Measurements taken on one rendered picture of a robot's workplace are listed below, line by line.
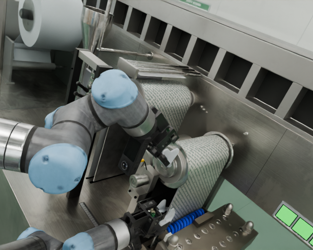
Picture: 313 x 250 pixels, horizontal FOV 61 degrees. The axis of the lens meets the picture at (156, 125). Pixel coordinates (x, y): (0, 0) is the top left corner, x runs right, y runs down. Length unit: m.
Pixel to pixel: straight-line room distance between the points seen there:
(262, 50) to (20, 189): 1.00
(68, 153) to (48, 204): 0.69
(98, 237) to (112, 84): 0.37
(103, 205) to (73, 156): 0.72
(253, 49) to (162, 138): 0.52
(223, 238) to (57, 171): 0.73
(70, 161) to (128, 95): 0.16
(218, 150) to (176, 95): 0.25
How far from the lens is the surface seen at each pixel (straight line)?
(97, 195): 1.14
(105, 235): 0.70
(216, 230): 1.03
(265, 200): 1.05
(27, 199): 1.09
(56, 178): 0.41
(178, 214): 0.96
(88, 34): 1.26
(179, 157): 0.77
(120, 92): 0.47
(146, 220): 0.77
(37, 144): 0.42
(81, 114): 0.50
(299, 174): 0.98
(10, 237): 1.38
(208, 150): 0.87
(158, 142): 0.64
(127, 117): 0.51
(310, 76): 0.94
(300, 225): 1.03
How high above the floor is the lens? 1.68
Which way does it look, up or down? 25 degrees down
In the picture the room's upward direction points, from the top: 21 degrees clockwise
